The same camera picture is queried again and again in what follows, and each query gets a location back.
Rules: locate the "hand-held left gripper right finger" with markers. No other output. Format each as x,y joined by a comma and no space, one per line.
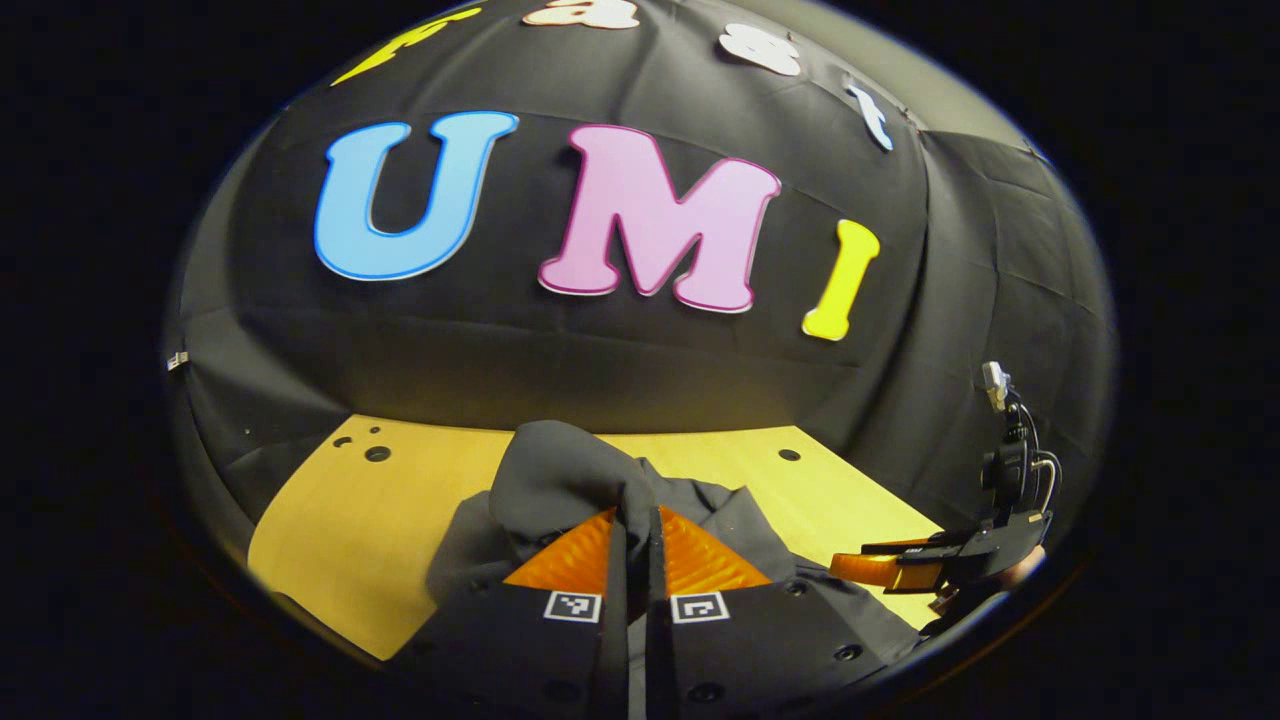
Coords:
760,650

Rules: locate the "grey polo shirt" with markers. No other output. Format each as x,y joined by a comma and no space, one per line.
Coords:
570,470

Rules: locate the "black backdrop cloth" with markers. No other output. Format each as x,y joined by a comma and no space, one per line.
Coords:
600,360

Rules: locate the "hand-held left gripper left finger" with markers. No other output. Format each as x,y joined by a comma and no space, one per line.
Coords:
540,660

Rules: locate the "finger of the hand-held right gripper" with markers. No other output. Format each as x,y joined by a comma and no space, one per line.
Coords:
880,572
905,547

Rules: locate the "silver cloth clip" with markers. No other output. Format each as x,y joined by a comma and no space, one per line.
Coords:
177,361

